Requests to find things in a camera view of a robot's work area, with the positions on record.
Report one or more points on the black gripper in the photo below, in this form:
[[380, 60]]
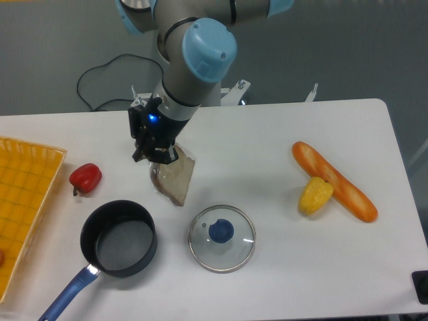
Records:
[[154, 133]]

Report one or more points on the toast slice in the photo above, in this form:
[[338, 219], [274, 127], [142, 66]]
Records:
[[173, 180]]

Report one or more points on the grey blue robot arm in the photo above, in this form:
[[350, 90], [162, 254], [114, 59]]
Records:
[[200, 50]]

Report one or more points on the red bell pepper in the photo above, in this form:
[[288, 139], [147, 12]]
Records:
[[85, 179]]

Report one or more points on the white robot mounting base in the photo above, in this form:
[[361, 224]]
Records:
[[231, 96]]

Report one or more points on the glass lid blue knob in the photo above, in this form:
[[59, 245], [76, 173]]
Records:
[[222, 239]]

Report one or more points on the yellow woven basket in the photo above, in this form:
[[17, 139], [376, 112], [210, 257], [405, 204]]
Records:
[[28, 173]]

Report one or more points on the yellow bell pepper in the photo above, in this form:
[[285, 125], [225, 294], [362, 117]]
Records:
[[315, 195]]

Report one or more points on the orange baguette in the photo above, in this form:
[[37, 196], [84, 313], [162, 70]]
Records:
[[348, 195]]

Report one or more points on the black device at table corner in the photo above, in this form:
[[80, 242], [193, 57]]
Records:
[[420, 281]]

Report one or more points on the black pot blue handle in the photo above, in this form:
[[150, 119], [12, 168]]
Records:
[[118, 239]]

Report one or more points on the white table bracket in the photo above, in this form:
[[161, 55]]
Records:
[[312, 94]]

